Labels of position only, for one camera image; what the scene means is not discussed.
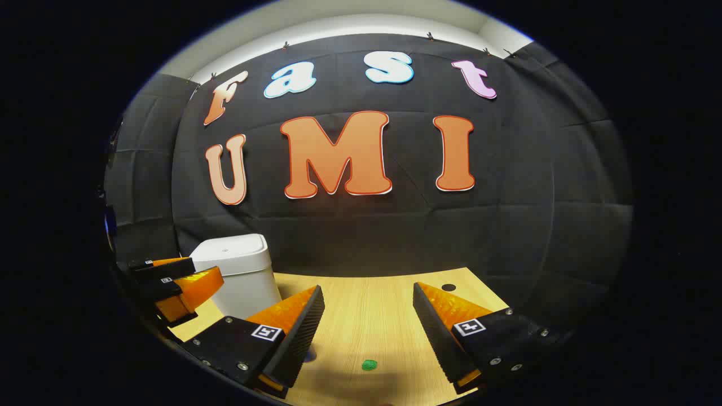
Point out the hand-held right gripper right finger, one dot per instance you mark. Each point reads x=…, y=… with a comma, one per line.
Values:
x=434, y=332

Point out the green paper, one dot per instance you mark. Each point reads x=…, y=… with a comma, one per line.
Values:
x=369, y=365

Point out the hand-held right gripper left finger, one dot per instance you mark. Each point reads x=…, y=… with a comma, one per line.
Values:
x=302, y=332

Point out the white desktop garbage bin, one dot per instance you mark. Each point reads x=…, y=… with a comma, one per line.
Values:
x=242, y=282

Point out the wooden desktop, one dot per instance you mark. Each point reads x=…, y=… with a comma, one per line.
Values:
x=366, y=316

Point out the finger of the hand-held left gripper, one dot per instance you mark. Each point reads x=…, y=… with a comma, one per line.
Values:
x=194, y=290
x=169, y=269

